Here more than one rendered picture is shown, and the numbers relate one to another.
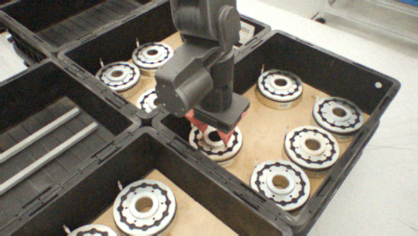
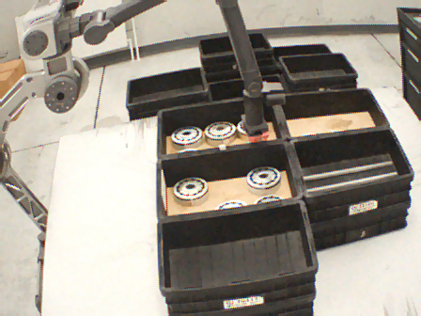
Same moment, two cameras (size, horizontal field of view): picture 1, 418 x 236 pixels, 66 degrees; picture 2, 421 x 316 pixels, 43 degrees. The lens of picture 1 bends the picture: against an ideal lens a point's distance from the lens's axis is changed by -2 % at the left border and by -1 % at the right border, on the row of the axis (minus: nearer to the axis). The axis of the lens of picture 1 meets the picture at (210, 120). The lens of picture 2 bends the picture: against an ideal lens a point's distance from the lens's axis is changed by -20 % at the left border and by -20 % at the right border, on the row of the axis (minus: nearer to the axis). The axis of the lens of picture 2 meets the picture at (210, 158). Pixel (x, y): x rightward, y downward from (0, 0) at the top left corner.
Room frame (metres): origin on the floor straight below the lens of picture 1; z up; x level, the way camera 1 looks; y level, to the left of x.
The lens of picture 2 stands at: (1.61, 1.22, 1.99)
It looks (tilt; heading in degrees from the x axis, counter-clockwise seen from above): 33 degrees down; 230
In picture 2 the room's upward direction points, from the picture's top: 9 degrees counter-clockwise
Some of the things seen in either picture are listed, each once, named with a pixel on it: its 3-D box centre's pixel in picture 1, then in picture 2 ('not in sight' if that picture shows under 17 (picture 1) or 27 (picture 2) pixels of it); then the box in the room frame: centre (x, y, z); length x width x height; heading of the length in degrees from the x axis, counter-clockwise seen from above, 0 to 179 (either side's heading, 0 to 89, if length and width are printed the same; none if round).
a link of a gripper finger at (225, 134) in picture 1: (220, 123); not in sight; (0.39, -0.02, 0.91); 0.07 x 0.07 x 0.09; 57
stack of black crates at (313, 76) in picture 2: not in sight; (322, 101); (-0.70, -0.56, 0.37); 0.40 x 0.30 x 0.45; 142
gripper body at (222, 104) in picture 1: (215, 92); (254, 116); (0.40, -0.01, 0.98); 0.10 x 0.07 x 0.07; 57
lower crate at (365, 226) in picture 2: not in sight; (352, 201); (0.33, 0.35, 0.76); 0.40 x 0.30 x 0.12; 139
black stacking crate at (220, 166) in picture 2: (171, 62); (228, 196); (0.63, 0.09, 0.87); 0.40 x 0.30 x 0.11; 139
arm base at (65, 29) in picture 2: not in sight; (69, 29); (0.85, -0.26, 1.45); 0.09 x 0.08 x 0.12; 52
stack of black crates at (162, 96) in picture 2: not in sight; (171, 123); (-0.07, -1.06, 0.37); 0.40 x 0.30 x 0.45; 141
